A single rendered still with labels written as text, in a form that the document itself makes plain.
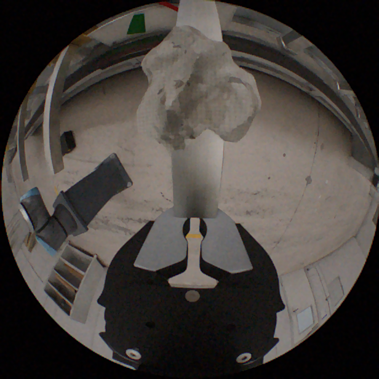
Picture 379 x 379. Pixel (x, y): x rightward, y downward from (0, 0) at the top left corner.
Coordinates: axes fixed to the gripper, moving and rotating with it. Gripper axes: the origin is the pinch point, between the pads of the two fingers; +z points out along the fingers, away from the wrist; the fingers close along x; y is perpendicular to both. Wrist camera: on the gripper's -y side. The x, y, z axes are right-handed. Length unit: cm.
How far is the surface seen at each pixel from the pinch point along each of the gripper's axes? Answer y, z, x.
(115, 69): -54, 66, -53
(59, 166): -3.5, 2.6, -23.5
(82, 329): 220, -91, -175
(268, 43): -30.4, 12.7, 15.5
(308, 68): -29.6, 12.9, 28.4
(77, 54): -31.3, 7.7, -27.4
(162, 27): -30.6, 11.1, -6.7
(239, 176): 30, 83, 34
